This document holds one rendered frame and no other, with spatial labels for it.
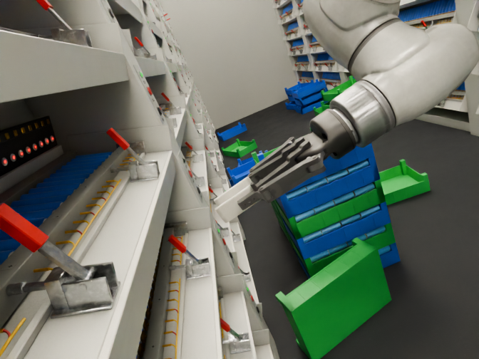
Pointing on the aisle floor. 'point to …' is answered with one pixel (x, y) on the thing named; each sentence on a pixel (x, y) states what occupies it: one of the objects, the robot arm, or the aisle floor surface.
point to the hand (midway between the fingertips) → (236, 199)
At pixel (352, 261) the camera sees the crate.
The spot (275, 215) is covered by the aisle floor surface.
